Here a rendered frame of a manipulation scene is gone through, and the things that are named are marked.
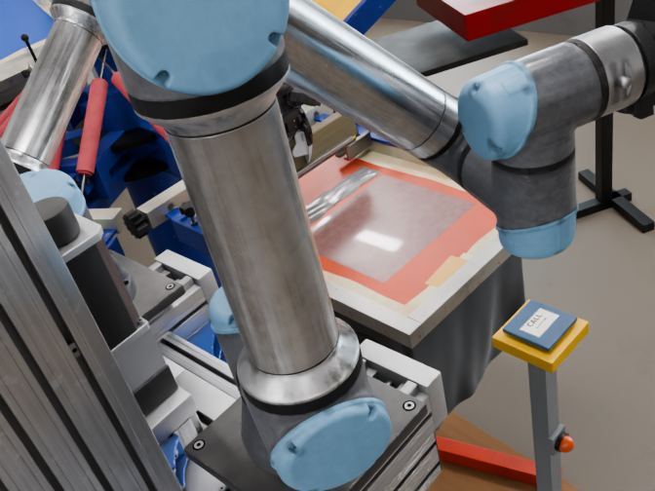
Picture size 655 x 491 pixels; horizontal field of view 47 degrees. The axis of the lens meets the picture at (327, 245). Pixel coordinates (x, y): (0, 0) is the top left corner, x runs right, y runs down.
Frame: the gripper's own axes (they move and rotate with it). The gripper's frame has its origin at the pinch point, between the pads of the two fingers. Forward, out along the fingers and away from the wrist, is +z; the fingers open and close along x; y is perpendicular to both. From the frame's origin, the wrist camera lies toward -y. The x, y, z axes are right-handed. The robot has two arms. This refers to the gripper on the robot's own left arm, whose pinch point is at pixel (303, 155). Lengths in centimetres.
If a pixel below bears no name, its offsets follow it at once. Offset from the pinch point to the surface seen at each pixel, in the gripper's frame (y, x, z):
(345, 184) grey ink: -8.3, 3.5, 12.6
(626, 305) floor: -100, 36, 108
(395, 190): -12.9, 16.7, 13.3
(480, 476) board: -7, 37, 107
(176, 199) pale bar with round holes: 24.6, -25.4, 6.3
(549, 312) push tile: 8, 74, 12
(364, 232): 4.7, 21.8, 13.5
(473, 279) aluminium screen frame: 9, 56, 11
